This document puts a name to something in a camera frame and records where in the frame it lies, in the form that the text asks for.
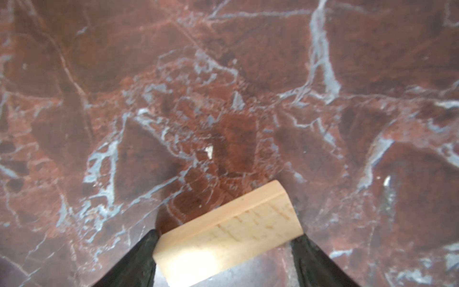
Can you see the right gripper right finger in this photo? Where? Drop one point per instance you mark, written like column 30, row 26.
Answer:
column 314, row 268

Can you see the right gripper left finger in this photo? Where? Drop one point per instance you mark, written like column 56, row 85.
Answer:
column 136, row 268

